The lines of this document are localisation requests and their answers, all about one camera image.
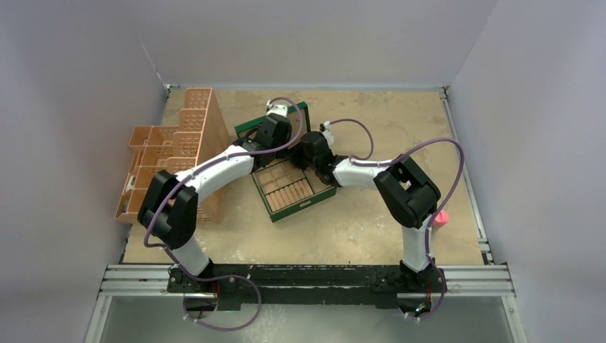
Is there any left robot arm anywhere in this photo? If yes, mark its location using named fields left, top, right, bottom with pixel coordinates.
left=137, top=114, right=303, bottom=292

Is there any green jewelry box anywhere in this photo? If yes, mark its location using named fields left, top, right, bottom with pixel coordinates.
left=234, top=101, right=337, bottom=222

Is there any orange plastic tiered organizer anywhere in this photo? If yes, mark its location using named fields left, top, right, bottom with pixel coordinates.
left=114, top=88, right=231, bottom=224

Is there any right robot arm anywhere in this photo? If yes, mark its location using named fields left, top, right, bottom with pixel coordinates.
left=287, top=131, right=441, bottom=291

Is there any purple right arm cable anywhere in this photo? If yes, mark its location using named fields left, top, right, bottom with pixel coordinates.
left=327, top=118, right=466, bottom=323

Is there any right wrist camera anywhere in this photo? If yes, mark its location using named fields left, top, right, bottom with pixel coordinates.
left=319, top=121, right=334, bottom=146

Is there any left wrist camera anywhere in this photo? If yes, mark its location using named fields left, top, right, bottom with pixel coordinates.
left=266, top=100, right=289, bottom=118

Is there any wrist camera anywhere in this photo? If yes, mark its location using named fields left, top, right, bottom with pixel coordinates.
left=319, top=121, right=334, bottom=146
left=266, top=100, right=289, bottom=118

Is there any small pink object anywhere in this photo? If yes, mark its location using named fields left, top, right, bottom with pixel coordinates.
left=432, top=210, right=449, bottom=229

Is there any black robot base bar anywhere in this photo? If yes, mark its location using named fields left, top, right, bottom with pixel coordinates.
left=167, top=263, right=447, bottom=317

